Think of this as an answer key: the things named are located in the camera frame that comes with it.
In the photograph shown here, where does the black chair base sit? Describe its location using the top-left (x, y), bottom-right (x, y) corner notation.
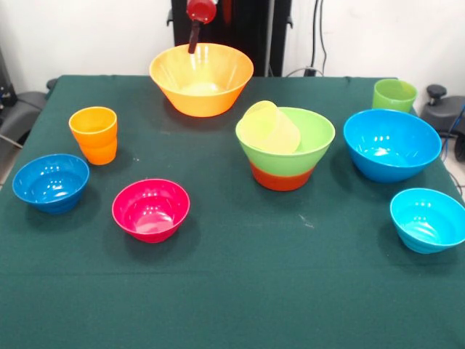
top-left (420, 84), bottom-right (465, 163)

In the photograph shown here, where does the pink bowl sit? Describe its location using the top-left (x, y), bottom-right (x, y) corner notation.
top-left (111, 178), bottom-right (191, 244)

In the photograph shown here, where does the yellow cup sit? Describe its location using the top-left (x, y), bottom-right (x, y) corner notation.
top-left (239, 100), bottom-right (302, 153)

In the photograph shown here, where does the dark green tablecloth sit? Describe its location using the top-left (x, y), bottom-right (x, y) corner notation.
top-left (0, 74), bottom-right (465, 349)

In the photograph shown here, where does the large blue bowl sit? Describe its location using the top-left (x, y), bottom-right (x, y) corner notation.
top-left (343, 108), bottom-right (443, 184)

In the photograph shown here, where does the red-orange bowl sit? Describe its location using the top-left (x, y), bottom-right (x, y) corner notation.
top-left (249, 161), bottom-right (315, 193)

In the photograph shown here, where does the black wall cable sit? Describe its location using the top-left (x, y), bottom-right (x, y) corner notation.
top-left (285, 0), bottom-right (328, 78)

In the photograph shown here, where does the large yellow-orange bowl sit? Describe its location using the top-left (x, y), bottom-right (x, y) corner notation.
top-left (148, 42), bottom-right (255, 118)

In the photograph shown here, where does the orange cup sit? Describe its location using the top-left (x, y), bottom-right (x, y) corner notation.
top-left (68, 106), bottom-right (118, 167)

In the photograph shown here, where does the green bowl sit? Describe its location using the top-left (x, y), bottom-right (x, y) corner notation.
top-left (235, 106), bottom-right (336, 177)

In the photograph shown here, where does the green cup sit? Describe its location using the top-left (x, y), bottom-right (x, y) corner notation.
top-left (371, 78), bottom-right (419, 113)

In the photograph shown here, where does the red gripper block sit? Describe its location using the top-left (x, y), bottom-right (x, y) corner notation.
top-left (186, 0), bottom-right (219, 55)

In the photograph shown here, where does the grey chair base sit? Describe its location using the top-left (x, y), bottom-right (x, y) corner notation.
top-left (0, 90), bottom-right (49, 146)

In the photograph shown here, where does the small light blue bowl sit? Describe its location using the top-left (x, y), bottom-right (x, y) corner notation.
top-left (389, 187), bottom-right (465, 255)

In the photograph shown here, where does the small dark blue bowl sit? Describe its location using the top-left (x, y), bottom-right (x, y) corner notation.
top-left (12, 153), bottom-right (91, 215)

